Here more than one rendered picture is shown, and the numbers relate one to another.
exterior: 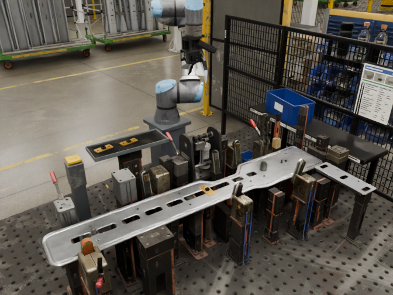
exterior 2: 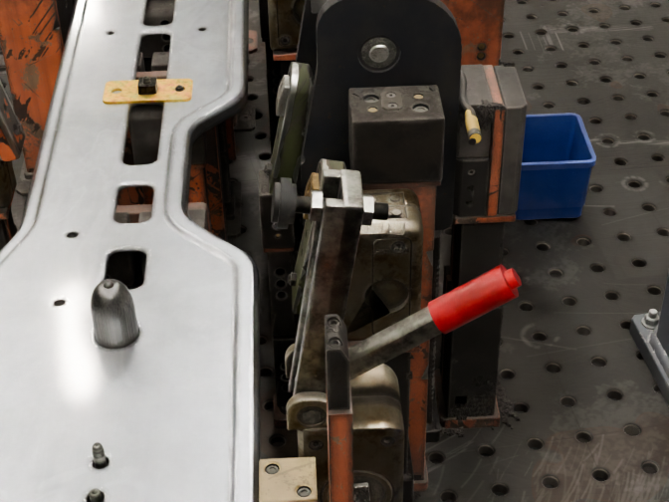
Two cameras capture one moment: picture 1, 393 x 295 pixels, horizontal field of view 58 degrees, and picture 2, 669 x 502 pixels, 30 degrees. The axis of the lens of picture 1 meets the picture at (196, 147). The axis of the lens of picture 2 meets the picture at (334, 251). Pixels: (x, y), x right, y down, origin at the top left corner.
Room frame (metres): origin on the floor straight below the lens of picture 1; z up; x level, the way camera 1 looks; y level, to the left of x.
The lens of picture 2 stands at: (2.02, -0.84, 1.62)
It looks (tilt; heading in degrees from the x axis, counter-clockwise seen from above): 39 degrees down; 121
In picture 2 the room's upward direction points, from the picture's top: 1 degrees counter-clockwise
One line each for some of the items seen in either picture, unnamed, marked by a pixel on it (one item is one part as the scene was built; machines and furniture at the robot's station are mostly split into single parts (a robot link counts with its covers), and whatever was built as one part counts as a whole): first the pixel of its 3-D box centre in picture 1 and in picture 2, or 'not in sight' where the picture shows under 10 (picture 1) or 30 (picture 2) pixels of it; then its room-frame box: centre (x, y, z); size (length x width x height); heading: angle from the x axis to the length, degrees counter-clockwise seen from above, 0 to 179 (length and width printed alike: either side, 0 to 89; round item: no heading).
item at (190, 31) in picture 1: (194, 30); not in sight; (1.61, 0.01, 1.66); 0.08 x 0.08 x 0.05
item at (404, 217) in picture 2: (230, 174); (371, 386); (1.67, -0.19, 0.88); 0.11 x 0.09 x 0.37; 33
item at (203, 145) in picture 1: (200, 174); (370, 192); (1.58, -0.02, 0.94); 0.18 x 0.13 x 0.49; 123
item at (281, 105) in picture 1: (289, 106); not in sight; (2.16, -0.60, 1.10); 0.30 x 0.17 x 0.13; 24
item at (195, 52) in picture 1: (192, 49); not in sight; (1.60, 0.02, 1.58); 0.09 x 0.08 x 0.12; 123
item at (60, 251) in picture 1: (204, 193); (142, 86); (1.33, -0.04, 1.00); 1.38 x 0.22 x 0.02; 123
